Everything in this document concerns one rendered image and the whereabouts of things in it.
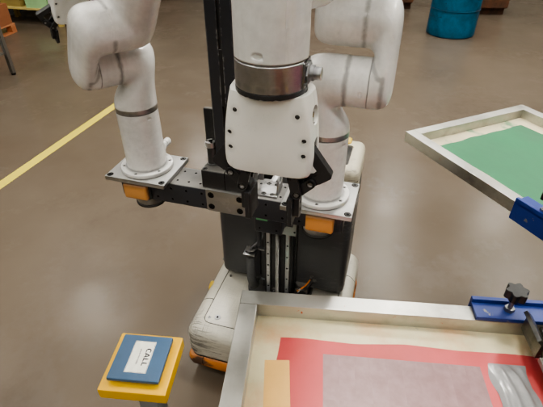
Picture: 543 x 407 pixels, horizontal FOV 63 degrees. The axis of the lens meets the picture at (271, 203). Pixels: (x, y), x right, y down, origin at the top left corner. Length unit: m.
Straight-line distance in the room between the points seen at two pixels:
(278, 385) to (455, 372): 0.34
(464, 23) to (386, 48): 6.09
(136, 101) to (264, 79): 0.62
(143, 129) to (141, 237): 1.75
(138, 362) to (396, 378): 0.49
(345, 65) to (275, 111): 0.40
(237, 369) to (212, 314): 1.03
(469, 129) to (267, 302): 1.16
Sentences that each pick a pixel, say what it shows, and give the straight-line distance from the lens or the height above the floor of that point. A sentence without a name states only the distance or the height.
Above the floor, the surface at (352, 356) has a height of 0.96.
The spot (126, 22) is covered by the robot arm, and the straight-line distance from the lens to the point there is 0.90.
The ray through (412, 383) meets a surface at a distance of 0.92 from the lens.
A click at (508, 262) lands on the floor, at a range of 2.82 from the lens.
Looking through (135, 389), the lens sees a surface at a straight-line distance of 0.91.
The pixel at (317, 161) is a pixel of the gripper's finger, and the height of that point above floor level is 1.46.
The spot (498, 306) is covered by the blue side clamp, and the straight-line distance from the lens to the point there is 1.04.
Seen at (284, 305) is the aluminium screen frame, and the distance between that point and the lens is 0.95.
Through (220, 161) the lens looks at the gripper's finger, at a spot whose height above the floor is 1.44.
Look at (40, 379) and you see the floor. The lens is 2.25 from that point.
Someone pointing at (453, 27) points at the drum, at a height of 0.15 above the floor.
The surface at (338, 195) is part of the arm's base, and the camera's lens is 0.97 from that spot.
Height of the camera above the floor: 1.70
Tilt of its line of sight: 36 degrees down
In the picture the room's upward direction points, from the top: straight up
